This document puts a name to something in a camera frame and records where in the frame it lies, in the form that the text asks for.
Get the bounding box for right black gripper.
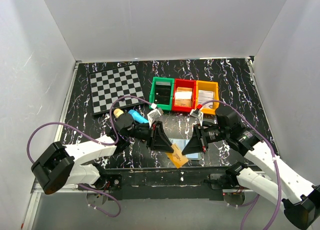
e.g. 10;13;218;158
181;123;229;155

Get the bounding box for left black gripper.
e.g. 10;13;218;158
125;121;175;154

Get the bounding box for light blue credit cards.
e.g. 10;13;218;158
169;138;201;161

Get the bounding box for silver grey credit card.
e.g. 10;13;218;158
198;90;215;99

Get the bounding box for grey-green card holder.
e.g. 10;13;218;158
169;138;201;161

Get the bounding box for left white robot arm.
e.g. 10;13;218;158
31;109;174;195

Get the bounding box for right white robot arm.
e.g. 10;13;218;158
182;106;320;230

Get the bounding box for white cards in orange bin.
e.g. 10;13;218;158
197;90;215;109

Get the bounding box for brown cards in red bin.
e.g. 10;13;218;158
174;87;193;107

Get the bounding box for black cards in green bin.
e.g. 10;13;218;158
154;81;172;105

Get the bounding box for blue plastic marker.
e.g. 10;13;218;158
128;109;149;124

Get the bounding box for black front base bar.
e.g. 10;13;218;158
77;166;253;201

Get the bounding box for orange plastic bin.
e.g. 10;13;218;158
195;80;220;115

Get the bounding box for red plastic bin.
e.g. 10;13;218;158
172;78;196;113

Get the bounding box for black grey chessboard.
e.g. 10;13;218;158
89;64;145;116

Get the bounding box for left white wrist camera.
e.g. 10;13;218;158
147;108;164;127

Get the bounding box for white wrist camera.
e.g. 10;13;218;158
189;104;204;126
147;108;164;127

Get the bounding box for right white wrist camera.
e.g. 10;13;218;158
189;104;204;126

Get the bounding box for cream wooden handle tool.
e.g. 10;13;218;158
113;108;124;119

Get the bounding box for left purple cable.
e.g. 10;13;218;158
26;95;157;218

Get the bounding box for purple cable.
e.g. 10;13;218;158
196;99;283;230
26;95;157;218

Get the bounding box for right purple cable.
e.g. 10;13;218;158
196;99;283;230

